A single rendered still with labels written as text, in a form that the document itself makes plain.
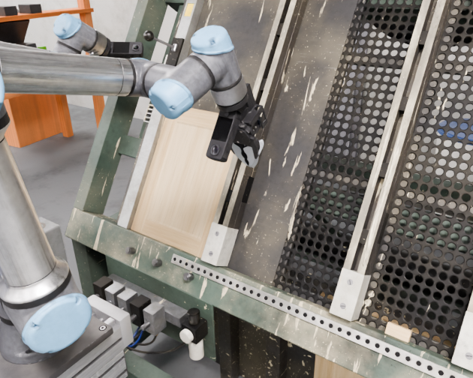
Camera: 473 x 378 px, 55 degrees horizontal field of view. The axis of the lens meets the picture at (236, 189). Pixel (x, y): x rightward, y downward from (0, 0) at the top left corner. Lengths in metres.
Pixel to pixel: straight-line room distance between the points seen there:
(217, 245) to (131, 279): 0.41
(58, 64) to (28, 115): 4.78
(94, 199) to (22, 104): 3.78
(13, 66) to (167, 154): 0.92
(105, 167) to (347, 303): 1.10
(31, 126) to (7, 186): 4.97
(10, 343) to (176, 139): 0.92
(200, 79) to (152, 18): 1.13
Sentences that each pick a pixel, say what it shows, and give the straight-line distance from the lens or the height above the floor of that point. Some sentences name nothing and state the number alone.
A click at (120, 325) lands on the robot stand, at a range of 1.17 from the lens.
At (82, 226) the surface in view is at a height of 0.86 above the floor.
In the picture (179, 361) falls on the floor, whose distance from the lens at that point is 2.42.
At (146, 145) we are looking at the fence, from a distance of 1.71.
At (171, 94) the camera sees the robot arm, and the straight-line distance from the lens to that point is 0.84.
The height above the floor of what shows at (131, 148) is 1.11.
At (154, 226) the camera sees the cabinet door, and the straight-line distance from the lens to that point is 1.65.
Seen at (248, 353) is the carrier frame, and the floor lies 0.35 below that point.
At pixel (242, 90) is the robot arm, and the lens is 0.95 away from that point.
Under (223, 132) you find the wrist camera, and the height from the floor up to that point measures 1.43.
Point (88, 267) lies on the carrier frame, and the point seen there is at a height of 0.67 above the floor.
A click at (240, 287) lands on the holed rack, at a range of 1.39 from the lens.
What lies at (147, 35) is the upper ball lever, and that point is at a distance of 1.72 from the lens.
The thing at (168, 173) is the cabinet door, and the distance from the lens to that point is 1.65.
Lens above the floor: 1.74
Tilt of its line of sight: 26 degrees down
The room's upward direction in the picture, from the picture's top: 1 degrees counter-clockwise
